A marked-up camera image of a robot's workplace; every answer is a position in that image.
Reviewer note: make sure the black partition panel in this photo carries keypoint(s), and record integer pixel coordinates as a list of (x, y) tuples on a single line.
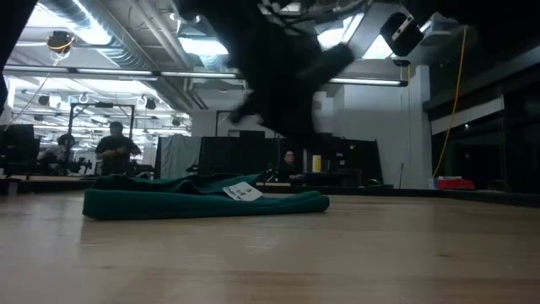
[(236, 154)]

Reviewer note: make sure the black aluminium table frame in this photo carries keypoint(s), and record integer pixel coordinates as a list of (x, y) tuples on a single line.
[(464, 195)]

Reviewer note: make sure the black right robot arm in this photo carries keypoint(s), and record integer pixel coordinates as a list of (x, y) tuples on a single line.
[(485, 12)]

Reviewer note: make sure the black background rig frame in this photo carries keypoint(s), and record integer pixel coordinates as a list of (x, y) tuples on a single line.
[(217, 122), (71, 126)]

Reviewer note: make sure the white towel label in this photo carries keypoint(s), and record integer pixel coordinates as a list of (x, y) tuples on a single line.
[(242, 192)]

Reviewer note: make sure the grey curtain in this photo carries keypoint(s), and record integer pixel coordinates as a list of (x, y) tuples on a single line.
[(177, 156)]

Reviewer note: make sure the long linear ceiling light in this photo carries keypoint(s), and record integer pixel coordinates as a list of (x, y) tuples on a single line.
[(114, 72)]

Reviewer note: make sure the black computer mouse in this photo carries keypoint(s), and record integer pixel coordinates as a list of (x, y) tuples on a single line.
[(373, 182)]

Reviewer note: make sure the black wall camera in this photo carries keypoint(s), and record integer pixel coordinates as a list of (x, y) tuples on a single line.
[(401, 62)]

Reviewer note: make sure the red box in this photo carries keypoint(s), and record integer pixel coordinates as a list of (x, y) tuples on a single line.
[(455, 184)]

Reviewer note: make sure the round black ceiling device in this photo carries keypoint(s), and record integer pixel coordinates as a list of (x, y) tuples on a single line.
[(60, 41)]

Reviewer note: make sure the black monitor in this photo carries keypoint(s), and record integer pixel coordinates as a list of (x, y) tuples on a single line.
[(17, 145)]

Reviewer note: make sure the black cabinet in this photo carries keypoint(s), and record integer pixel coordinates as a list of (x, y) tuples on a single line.
[(350, 156)]

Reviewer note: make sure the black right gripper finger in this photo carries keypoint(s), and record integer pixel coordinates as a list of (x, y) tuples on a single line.
[(333, 59), (245, 109)]

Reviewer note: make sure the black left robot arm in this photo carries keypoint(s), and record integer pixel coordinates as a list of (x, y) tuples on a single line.
[(12, 25)]

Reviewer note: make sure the person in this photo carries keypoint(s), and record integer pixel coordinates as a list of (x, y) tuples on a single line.
[(289, 166), (116, 148), (55, 154)]

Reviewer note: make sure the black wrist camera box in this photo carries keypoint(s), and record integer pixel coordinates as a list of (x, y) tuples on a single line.
[(401, 34)]

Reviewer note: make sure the yellow container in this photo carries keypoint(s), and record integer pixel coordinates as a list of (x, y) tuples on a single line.
[(316, 164)]

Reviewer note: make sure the teal microfiber towel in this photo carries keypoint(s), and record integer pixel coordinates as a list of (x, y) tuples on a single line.
[(190, 207)]

